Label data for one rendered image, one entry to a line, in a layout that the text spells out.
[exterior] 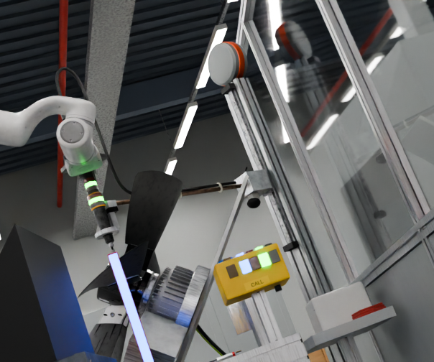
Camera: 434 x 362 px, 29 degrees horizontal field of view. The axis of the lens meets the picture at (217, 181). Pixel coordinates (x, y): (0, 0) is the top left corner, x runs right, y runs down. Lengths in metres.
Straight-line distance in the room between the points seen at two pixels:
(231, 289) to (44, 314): 0.57
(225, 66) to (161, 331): 1.09
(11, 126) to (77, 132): 0.17
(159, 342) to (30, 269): 0.77
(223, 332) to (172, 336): 5.76
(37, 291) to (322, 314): 1.16
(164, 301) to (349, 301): 0.55
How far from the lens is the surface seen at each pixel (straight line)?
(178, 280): 2.39
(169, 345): 2.27
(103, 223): 2.42
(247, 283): 1.98
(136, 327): 2.02
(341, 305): 2.53
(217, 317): 8.07
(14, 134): 2.23
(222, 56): 3.01
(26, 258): 1.57
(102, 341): 2.40
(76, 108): 2.25
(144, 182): 2.40
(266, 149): 2.89
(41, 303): 1.55
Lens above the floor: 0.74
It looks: 15 degrees up
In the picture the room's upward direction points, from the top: 21 degrees counter-clockwise
